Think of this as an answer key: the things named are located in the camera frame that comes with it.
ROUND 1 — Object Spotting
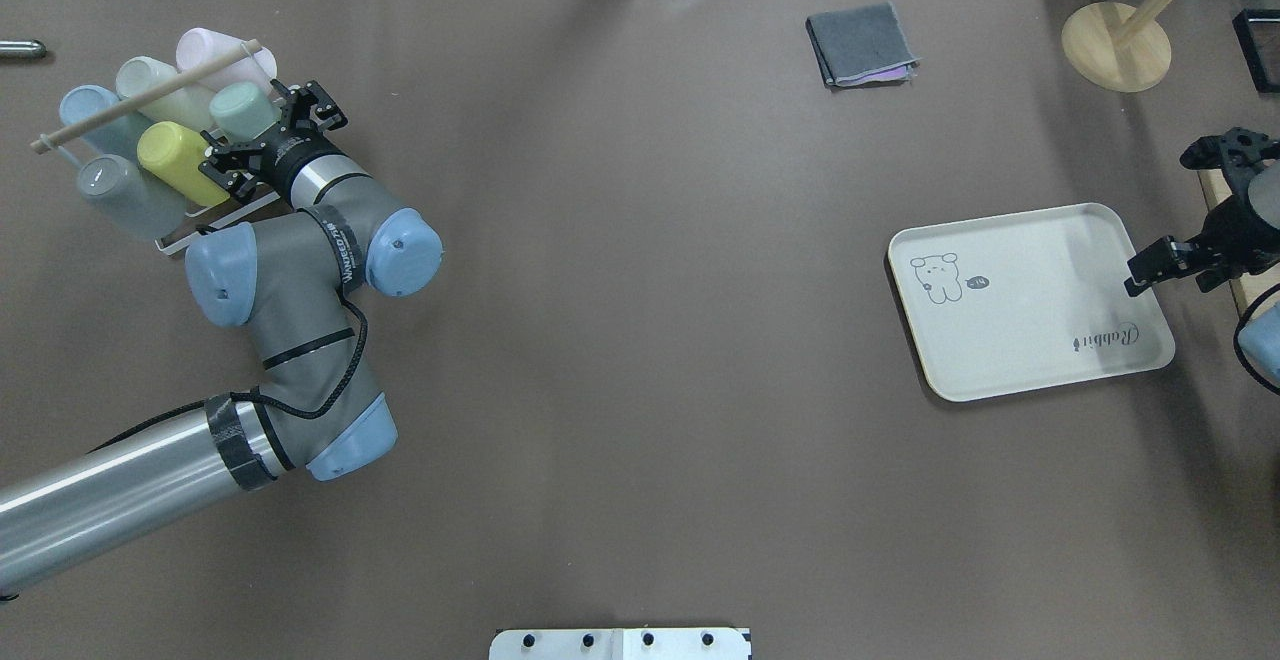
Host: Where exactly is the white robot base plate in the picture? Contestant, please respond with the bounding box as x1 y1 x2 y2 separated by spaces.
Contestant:
488 627 753 659

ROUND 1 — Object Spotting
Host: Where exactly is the bamboo cutting board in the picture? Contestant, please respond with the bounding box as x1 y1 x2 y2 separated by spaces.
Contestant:
1197 169 1277 315

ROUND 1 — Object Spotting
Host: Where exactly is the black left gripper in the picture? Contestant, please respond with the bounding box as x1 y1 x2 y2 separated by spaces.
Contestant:
200 81 348 203

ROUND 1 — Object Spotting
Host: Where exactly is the white wire cup rack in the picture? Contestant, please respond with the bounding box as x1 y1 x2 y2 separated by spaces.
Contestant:
47 110 283 256

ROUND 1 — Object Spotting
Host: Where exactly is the folded grey cloth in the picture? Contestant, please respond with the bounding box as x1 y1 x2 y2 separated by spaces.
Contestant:
805 1 920 90

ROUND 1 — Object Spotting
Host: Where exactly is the light blue cup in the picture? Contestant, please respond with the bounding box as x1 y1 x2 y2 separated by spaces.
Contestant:
59 84 154 162

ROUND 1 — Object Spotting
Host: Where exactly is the pale pink cup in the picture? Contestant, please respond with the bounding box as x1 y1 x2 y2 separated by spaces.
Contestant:
175 27 278 95

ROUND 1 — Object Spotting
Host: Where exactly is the wooden mug tree stand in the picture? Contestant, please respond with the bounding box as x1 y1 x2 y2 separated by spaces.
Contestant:
1061 0 1174 92

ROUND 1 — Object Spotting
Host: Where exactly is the wooden rack handle rod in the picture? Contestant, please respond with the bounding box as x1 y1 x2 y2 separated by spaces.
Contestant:
29 38 276 155

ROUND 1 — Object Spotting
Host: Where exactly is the mint green cup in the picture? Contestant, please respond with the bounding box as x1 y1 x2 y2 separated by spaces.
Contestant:
209 81 282 142

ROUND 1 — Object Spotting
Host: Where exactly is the cream rabbit tray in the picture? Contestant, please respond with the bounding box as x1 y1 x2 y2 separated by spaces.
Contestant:
887 203 1176 402

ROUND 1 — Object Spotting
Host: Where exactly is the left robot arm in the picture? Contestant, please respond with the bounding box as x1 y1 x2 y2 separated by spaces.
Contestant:
3 81 444 602

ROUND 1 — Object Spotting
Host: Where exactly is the black small tray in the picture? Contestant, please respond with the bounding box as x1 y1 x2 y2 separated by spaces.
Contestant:
1231 8 1279 93

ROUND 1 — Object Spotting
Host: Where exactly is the pale cream cup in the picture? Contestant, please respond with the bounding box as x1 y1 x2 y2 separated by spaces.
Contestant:
115 56 218 133

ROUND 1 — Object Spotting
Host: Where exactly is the yellow-green cup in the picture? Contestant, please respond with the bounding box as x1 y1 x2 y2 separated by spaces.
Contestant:
136 122 230 206

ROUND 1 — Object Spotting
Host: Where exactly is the grey cup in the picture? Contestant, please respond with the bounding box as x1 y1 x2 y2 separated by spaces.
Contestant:
76 153 187 240

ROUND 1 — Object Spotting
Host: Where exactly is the metal cylinder rod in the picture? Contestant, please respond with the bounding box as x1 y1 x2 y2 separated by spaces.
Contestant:
0 38 49 61

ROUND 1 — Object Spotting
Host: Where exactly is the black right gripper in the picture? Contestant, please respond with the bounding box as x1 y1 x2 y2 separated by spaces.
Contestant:
1124 127 1279 297

